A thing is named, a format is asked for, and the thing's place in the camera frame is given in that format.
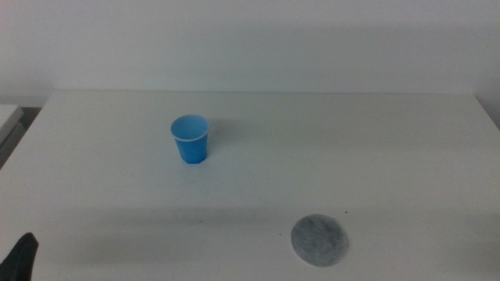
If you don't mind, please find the blue plastic cup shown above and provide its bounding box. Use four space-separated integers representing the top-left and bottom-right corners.
170 114 211 165

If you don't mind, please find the round grey cup mat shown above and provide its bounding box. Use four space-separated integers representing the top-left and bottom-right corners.
290 213 349 269

